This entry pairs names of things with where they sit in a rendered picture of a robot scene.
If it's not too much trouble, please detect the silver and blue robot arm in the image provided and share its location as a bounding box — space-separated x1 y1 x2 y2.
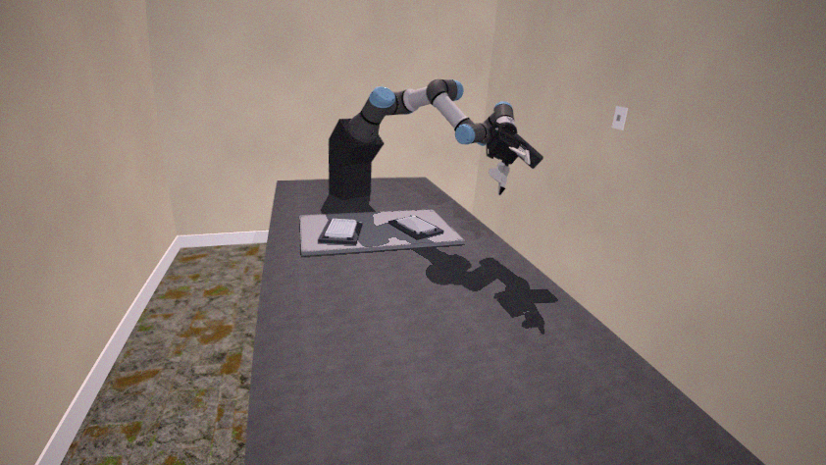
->
347 79 543 169

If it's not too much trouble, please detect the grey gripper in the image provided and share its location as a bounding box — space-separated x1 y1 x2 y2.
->
487 122 530 195

